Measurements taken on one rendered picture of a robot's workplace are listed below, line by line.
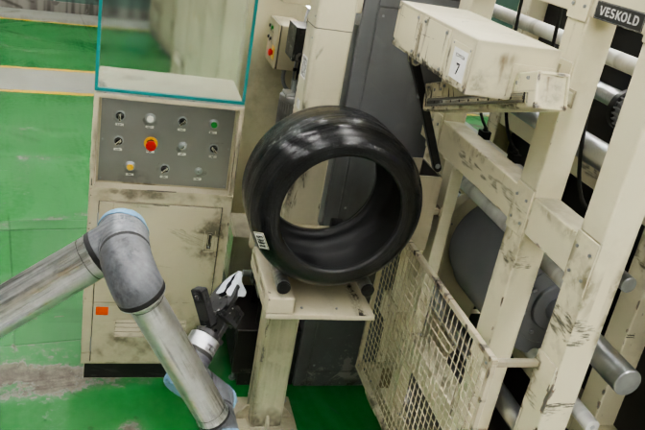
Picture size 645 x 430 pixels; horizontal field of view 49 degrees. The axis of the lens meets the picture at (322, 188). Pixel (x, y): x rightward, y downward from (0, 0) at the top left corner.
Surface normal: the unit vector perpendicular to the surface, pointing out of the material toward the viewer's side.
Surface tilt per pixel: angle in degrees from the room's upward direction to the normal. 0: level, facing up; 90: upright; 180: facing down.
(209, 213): 90
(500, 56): 90
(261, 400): 90
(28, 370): 0
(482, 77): 90
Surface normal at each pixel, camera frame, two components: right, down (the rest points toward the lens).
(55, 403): 0.17, -0.92
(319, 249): 0.18, -0.53
